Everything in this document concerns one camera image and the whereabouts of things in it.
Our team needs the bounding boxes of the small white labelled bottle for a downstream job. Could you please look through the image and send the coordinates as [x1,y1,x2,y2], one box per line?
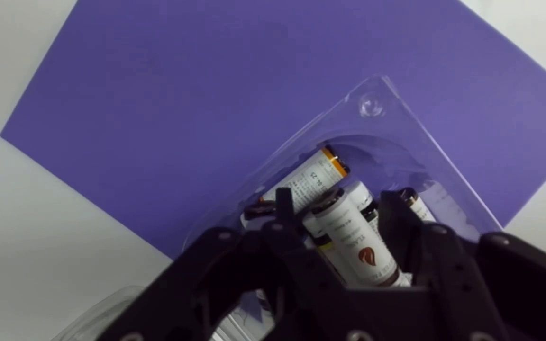
[404,188,440,228]
[300,184,410,290]
[264,145,355,219]

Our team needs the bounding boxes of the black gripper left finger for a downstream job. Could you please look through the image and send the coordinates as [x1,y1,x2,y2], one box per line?
[97,186,353,341]

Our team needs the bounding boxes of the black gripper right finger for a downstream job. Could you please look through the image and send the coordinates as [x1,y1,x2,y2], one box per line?
[378,190,546,341]

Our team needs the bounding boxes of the purple rectangular mat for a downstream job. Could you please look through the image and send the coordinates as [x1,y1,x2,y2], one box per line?
[0,0,546,262]

